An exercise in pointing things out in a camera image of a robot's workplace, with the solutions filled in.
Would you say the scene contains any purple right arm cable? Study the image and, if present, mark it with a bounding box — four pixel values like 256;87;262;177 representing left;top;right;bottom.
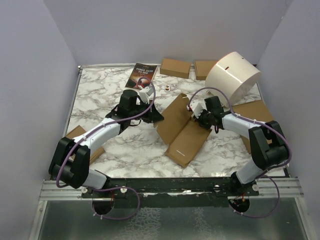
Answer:
187;86;293;218

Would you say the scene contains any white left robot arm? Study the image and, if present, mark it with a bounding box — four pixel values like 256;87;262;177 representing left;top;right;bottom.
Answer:
48;87;164;198

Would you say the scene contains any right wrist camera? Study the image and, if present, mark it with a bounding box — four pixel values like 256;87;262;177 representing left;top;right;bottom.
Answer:
186;103;205;119

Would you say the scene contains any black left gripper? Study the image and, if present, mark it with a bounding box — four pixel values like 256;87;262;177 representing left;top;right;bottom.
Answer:
129;99;165;124

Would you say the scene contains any cardboard box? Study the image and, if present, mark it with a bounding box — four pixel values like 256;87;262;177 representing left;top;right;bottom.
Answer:
153;93;212;168
64;124;106;165
194;60;218;81
231;99;276;155
160;58;192;79

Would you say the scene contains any white cylindrical drum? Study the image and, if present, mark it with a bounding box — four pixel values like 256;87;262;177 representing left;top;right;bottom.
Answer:
204;51;262;107

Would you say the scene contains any Three Days To See book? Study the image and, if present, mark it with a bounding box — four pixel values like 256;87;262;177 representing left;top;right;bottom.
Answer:
125;63;157;91

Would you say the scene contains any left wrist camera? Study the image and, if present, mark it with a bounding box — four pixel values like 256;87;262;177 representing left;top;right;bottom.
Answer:
138;86;154;104

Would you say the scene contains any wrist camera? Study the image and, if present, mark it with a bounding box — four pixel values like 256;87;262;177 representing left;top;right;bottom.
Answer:
186;103;205;119
138;86;154;104

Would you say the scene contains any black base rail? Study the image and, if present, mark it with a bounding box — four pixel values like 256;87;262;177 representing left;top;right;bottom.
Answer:
81;177;259;208

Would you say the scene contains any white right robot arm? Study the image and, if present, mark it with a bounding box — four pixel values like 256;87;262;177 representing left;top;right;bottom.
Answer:
193;96;291;196

